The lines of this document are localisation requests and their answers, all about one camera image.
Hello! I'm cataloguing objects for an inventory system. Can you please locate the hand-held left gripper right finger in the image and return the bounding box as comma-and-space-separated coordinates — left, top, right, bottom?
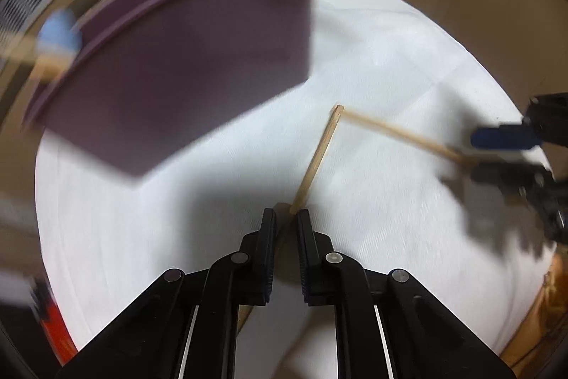
296, 209, 515, 379

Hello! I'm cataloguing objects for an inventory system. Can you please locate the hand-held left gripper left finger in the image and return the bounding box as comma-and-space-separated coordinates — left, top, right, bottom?
55, 208, 278, 379

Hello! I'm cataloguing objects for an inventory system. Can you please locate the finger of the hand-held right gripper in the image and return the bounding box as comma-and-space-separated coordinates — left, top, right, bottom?
469, 161, 557, 195
470, 92, 568, 152

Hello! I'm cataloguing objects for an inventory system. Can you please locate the wooden chopstick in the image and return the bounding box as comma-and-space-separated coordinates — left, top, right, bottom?
237, 104, 345, 335
341, 107, 477, 166

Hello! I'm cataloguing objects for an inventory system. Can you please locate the purple tray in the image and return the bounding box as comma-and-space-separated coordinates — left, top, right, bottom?
22, 0, 321, 178

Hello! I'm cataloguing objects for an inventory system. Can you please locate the light blue spoon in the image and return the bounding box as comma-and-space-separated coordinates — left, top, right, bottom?
0, 8, 84, 65

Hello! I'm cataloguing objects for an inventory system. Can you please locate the white tablecloth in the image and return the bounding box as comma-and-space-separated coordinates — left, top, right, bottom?
34, 0, 556, 379

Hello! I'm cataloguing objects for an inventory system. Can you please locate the red object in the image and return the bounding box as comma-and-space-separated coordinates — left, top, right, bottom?
35, 281, 79, 366

